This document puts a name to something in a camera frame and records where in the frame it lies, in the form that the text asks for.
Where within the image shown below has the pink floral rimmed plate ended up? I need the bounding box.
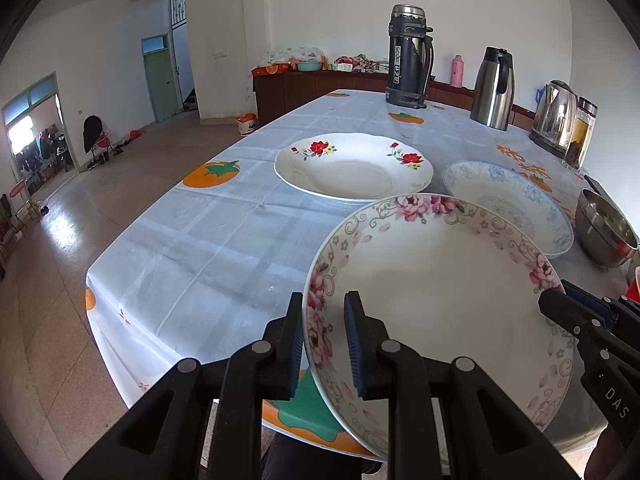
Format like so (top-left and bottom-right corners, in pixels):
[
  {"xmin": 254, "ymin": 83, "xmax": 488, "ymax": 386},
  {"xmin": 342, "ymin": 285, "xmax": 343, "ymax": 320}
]
[{"xmin": 303, "ymin": 193, "xmax": 575, "ymax": 457}]

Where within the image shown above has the person's left hand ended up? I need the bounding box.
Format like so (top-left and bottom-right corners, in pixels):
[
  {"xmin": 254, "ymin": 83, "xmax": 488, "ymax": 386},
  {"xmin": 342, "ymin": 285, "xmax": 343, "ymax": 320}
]
[{"xmin": 584, "ymin": 426, "xmax": 639, "ymax": 480}]

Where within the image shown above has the stainless steel bowl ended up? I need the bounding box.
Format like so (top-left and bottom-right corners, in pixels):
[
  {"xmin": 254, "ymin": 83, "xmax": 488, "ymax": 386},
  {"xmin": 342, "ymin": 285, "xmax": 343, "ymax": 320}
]
[{"xmin": 575, "ymin": 188, "xmax": 639, "ymax": 269}]

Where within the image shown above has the blue patterned white plate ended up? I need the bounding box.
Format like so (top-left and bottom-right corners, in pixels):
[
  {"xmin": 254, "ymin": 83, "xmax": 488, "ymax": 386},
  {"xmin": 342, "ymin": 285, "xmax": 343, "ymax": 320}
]
[{"xmin": 442, "ymin": 160, "xmax": 574, "ymax": 259}]

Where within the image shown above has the glass tea bottle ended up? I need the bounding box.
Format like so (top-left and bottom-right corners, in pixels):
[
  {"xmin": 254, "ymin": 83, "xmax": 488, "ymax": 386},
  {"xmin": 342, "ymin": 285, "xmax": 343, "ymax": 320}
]
[{"xmin": 564, "ymin": 96, "xmax": 598, "ymax": 170}]

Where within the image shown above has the red flower white plate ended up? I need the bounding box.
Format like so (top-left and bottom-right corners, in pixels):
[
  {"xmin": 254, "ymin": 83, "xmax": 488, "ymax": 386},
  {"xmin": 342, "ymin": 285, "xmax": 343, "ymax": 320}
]
[{"xmin": 273, "ymin": 132, "xmax": 434, "ymax": 203}]

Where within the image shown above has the stainless electric kettle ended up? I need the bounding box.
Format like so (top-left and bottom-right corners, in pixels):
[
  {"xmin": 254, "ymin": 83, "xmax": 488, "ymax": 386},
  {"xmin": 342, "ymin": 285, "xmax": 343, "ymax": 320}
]
[{"xmin": 529, "ymin": 79, "xmax": 578, "ymax": 159}]

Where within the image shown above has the white orange bucket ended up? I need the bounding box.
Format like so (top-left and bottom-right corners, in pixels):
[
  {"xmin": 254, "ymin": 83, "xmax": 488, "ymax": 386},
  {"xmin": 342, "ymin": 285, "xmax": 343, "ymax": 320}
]
[{"xmin": 235, "ymin": 113, "xmax": 257, "ymax": 136}]

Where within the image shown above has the dark wooden sideboard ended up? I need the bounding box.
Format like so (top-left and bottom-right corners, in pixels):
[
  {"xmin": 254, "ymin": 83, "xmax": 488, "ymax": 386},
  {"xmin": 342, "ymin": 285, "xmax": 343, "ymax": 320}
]
[{"xmin": 250, "ymin": 66, "xmax": 537, "ymax": 134}]

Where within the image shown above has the green door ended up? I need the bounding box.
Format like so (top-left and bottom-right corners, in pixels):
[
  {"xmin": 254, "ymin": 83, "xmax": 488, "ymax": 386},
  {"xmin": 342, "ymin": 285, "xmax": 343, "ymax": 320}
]
[{"xmin": 141, "ymin": 35, "xmax": 181, "ymax": 122}]

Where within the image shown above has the teal basin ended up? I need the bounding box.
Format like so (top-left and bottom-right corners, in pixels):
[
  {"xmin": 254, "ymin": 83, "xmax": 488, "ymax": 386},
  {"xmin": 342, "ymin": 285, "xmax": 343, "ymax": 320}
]
[{"xmin": 296, "ymin": 60, "xmax": 322, "ymax": 73}]

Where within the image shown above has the black chair with red items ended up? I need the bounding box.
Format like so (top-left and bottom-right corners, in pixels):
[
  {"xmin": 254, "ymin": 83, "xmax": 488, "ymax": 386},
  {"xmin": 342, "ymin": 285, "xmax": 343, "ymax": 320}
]
[{"xmin": 82, "ymin": 115, "xmax": 124, "ymax": 169}]

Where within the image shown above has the pink thermos bottle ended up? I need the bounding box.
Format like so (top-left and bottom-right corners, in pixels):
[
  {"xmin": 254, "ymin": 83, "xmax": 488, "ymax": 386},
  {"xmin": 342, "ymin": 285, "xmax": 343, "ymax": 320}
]
[{"xmin": 449, "ymin": 54, "xmax": 464, "ymax": 88}]

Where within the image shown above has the mesh food cover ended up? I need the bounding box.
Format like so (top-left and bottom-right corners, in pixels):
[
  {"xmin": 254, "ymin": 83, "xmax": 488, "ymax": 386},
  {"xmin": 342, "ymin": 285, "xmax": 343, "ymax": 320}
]
[{"xmin": 259, "ymin": 47, "xmax": 324, "ymax": 66}]

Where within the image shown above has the black large thermos flask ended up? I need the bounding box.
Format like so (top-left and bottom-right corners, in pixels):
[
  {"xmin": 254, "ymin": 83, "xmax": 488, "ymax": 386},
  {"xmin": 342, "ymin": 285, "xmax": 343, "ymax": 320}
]
[{"xmin": 385, "ymin": 4, "xmax": 435, "ymax": 110}]

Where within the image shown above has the steel carafe black handle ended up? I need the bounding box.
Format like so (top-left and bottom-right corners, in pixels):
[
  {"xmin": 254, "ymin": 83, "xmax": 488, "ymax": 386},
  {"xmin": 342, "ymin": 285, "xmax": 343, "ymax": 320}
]
[{"xmin": 470, "ymin": 47, "xmax": 515, "ymax": 130}]

